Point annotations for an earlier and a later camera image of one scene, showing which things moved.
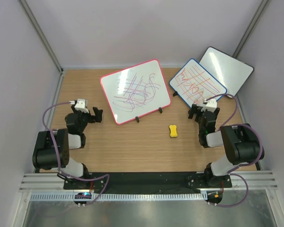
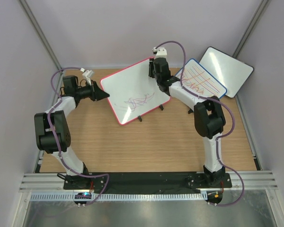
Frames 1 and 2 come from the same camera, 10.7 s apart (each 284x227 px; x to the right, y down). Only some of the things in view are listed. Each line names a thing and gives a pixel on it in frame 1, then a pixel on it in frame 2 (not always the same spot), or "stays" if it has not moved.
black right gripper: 195,109 -> 150,69
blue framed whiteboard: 193,83 stays
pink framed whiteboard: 135,91 stays
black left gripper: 97,118 -> 97,94
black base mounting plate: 158,180 stays
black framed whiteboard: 230,73 stays
